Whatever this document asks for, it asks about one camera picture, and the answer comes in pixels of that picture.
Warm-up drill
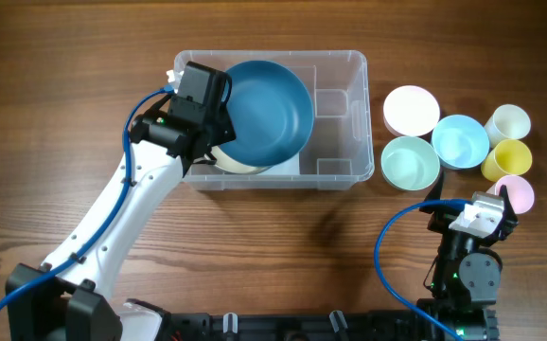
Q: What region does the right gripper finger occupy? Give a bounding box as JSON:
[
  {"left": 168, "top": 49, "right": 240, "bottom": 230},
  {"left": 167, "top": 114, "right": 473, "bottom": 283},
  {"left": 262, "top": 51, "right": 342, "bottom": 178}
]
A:
[
  {"left": 499, "top": 185, "right": 518, "bottom": 221},
  {"left": 424, "top": 171, "right": 445, "bottom": 202}
]

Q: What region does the mint green small bowl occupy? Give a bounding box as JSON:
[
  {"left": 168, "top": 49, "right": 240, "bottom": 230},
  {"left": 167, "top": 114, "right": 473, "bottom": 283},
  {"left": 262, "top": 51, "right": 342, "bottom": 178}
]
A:
[{"left": 380, "top": 136, "right": 441, "bottom": 191}]

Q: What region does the cream large bowl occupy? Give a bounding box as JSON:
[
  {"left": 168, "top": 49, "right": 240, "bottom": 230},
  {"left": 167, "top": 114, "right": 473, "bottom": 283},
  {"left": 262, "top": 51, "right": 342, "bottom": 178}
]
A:
[{"left": 211, "top": 146, "right": 269, "bottom": 174}]

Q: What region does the dark blue bowl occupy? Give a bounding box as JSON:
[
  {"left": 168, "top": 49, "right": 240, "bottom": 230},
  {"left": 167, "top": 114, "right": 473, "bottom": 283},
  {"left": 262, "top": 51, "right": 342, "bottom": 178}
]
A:
[{"left": 221, "top": 61, "right": 315, "bottom": 167}]

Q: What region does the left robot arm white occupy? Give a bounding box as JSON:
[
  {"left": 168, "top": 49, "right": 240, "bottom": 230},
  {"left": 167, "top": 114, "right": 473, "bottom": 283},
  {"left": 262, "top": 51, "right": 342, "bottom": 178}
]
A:
[{"left": 0, "top": 62, "right": 235, "bottom": 341}]

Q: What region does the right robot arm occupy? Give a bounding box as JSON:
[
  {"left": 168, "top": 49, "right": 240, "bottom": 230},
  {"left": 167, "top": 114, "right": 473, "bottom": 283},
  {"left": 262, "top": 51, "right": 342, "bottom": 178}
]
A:
[{"left": 417, "top": 174, "right": 519, "bottom": 340}]

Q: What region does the pink cup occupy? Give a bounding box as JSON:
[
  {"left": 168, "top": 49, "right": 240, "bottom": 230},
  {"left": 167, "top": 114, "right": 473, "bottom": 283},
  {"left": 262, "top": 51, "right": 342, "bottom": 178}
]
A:
[{"left": 487, "top": 175, "right": 535, "bottom": 214}]

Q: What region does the light blue small bowl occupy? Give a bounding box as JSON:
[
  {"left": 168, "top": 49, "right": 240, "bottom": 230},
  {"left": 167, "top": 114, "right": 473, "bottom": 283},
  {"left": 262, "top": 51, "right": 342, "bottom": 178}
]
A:
[{"left": 431, "top": 115, "right": 490, "bottom": 170}]

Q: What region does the yellow cup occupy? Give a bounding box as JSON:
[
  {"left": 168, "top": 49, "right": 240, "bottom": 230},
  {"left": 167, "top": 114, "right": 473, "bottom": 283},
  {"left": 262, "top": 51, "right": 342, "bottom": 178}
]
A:
[{"left": 481, "top": 139, "right": 533, "bottom": 182}]

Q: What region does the white pink small bowl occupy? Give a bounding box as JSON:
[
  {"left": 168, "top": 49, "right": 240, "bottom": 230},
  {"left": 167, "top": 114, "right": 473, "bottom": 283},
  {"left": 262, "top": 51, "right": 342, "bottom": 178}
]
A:
[{"left": 382, "top": 85, "right": 441, "bottom": 136}]

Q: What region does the cream cup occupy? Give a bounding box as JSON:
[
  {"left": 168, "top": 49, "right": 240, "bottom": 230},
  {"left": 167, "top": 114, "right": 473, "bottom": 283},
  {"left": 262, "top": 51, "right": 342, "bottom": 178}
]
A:
[{"left": 484, "top": 104, "right": 531, "bottom": 148}]

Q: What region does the clear plastic storage bin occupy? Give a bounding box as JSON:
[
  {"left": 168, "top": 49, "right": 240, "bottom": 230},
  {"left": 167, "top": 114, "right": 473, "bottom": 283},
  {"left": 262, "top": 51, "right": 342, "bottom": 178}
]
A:
[{"left": 172, "top": 50, "right": 375, "bottom": 190}]

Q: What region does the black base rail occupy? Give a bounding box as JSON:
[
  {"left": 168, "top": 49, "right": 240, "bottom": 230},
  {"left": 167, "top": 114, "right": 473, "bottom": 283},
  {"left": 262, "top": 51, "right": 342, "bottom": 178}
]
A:
[{"left": 159, "top": 310, "right": 500, "bottom": 341}]

